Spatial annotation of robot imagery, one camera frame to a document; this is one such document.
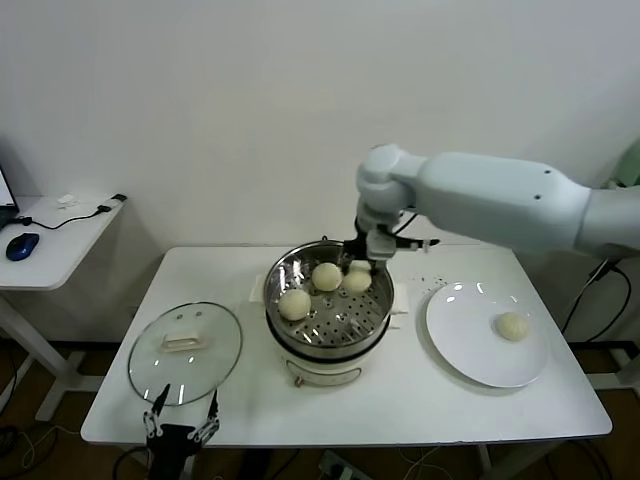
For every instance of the white steamed baozi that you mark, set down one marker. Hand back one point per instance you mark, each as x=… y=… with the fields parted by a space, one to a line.
x=294 y=305
x=356 y=282
x=512 y=327
x=326 y=277

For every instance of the black laptop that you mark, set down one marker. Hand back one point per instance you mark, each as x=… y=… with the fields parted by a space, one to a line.
x=6 y=212

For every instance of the stainless steel steamer basket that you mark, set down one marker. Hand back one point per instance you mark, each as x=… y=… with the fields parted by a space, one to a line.
x=377 y=307

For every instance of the pale green appliance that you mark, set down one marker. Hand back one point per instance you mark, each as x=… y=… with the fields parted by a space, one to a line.
x=631 y=167

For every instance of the small black dongle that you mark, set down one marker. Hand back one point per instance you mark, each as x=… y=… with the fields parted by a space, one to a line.
x=118 y=198

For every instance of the white side table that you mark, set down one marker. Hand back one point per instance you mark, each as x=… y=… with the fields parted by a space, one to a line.
x=60 y=270

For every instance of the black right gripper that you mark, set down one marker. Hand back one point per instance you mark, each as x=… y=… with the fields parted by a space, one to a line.
x=359 y=246

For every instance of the blue computer mouse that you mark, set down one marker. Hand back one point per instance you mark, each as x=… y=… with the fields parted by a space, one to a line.
x=22 y=246

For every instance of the white round plate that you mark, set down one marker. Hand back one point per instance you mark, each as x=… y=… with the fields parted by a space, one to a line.
x=460 y=360

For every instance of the white power strip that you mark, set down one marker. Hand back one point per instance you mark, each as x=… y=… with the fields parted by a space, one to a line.
x=337 y=466

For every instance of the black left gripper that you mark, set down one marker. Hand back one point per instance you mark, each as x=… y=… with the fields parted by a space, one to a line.
x=172 y=450

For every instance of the white table leg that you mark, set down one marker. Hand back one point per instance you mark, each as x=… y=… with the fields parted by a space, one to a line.
x=484 y=462

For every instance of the cream electric cooker base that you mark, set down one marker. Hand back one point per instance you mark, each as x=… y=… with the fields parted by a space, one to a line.
x=325 y=372

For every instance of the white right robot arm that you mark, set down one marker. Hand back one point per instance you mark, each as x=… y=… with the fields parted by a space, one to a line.
x=500 y=200

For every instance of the small white object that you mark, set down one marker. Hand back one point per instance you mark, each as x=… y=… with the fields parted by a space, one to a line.
x=67 y=201

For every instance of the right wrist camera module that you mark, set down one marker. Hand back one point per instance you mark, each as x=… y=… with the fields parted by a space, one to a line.
x=382 y=246

